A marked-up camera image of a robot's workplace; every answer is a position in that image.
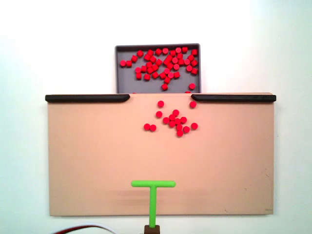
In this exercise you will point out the green T-shaped pusher tool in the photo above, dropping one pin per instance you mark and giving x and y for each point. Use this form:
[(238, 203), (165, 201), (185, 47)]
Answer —
[(153, 195)]

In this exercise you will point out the tan flat board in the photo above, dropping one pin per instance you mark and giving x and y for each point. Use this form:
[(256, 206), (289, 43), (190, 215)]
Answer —
[(97, 158)]

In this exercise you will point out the grey rectangular tray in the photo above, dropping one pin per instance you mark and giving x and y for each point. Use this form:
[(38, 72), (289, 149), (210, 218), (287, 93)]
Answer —
[(126, 85)]

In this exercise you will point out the black foam guide rail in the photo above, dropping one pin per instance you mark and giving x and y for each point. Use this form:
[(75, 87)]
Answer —
[(85, 98), (234, 98)]

